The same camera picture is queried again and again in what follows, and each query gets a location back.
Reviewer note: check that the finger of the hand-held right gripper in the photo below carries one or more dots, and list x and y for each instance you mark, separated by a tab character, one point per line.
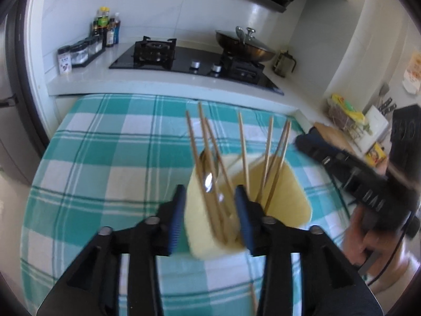
315	144

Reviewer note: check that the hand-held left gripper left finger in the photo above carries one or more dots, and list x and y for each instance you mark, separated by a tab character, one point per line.
174	220

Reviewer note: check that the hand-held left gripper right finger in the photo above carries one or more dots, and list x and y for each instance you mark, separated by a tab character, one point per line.
245	220

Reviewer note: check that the wooden chopstick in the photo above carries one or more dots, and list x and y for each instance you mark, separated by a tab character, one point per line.
204	128
268	144
242	144
253	299
285	148
213	138
279	148
194	138

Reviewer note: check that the white ribbed utensil holder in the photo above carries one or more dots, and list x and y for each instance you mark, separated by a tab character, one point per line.
289	204

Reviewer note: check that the metal spoon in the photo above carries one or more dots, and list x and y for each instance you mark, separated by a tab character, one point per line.
208	174

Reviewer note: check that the person's right forearm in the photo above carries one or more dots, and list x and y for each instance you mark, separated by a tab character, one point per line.
404	270

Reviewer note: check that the person's right hand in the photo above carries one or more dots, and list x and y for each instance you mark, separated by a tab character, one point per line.
355	240

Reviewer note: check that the wooden cutting board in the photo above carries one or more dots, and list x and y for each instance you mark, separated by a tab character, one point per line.
338	138

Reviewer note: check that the yellow packaged snack basket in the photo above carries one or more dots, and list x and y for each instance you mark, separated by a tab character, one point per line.
345	108

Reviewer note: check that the yellow snack packet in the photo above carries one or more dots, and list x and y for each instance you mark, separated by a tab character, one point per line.
376	154

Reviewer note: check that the white knife block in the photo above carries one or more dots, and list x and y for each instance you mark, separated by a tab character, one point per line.
373	128

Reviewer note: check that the olive glass pitcher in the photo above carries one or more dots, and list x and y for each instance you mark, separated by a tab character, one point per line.
284	64

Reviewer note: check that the teal checkered tablecloth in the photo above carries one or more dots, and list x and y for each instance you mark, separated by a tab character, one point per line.
98	171

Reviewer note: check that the dark frying pan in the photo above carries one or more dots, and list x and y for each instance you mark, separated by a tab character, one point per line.
259	54

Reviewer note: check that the glass pan lid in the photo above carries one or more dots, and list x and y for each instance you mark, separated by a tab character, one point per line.
253	41

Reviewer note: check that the black gas stove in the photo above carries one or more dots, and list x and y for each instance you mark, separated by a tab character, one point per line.
184	59

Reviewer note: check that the row of spice jars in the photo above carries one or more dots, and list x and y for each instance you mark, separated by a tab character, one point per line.
87	51

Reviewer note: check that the white-labelled spice jar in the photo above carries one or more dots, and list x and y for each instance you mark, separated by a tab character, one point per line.
64	61

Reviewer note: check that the steel refrigerator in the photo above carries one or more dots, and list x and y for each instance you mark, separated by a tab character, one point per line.
16	105

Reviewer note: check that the yellow-capped oil bottle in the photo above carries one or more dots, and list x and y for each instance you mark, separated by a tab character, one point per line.
103	19

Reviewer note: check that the orange white wall hanging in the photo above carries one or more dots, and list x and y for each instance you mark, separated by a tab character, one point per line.
412	72

